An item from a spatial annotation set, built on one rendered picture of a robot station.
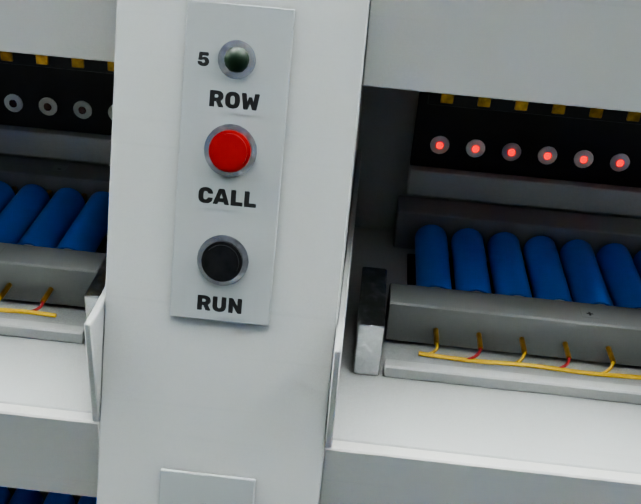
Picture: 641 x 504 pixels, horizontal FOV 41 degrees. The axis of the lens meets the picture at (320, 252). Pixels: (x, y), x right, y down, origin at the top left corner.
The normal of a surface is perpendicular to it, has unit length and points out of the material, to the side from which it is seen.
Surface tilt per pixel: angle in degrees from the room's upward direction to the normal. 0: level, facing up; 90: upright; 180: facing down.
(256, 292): 90
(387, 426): 19
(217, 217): 90
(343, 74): 90
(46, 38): 109
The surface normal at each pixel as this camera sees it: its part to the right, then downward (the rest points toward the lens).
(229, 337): -0.06, 0.21
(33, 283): -0.08, 0.51
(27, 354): 0.07, -0.86
